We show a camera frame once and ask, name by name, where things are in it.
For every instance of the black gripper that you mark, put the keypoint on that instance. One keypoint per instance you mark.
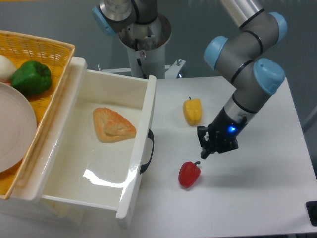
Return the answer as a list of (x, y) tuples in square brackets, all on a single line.
[(220, 135)]

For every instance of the black drawer handle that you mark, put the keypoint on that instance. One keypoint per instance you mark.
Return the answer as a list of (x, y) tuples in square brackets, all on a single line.
[(149, 150)]

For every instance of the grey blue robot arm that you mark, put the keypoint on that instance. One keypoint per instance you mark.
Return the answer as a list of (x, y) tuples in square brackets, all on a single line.
[(238, 60)]

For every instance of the red bell pepper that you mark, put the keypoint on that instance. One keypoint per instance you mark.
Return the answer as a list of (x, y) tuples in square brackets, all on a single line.
[(189, 173)]

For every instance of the yellow bell pepper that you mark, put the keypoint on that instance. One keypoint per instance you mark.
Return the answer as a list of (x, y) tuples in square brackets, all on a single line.
[(192, 110)]

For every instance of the triangular pastry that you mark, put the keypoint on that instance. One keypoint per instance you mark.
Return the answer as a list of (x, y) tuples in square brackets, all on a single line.
[(111, 127)]

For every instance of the black object at table edge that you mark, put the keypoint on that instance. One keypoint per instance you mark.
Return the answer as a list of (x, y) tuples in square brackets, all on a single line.
[(311, 207)]

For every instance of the yellow woven basket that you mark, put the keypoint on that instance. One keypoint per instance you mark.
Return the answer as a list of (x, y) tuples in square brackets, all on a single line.
[(56, 55)]

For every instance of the green bell pepper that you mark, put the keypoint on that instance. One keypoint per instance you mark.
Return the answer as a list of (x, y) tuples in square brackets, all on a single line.
[(32, 78)]

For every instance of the pink plate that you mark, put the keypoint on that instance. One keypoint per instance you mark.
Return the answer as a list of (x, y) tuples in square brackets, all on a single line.
[(17, 126)]

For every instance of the white onion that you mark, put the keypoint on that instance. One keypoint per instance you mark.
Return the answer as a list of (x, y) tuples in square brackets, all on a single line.
[(7, 69)]

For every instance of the white metal base frame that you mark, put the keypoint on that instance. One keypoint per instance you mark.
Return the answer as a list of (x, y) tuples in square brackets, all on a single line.
[(171, 71)]

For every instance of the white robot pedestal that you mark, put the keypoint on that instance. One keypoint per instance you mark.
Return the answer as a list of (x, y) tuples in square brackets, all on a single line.
[(145, 45)]

